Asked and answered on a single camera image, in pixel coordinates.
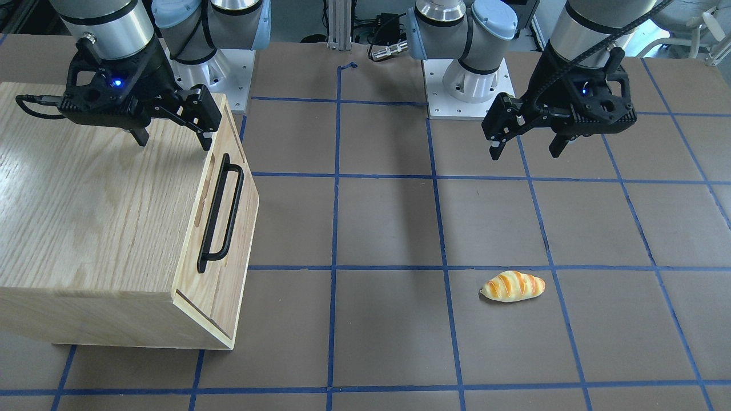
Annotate wooden drawer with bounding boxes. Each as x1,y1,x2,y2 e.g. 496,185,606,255
172,94,259,350

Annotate black drawer handle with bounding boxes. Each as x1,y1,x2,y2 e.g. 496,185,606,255
196,153,245,274

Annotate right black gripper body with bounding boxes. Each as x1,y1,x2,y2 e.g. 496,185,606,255
58,35,182,128

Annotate toy bread roll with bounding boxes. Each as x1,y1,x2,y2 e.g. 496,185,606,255
480,271,546,303

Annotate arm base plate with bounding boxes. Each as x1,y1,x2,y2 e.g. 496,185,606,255
170,49,256,114
423,59,515,120

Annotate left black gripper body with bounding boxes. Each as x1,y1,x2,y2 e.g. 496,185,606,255
523,45,637,137

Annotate wooden drawer cabinet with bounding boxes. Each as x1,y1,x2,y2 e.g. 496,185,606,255
0,82,260,350

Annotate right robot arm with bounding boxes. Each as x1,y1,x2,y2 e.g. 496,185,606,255
37,1,271,150

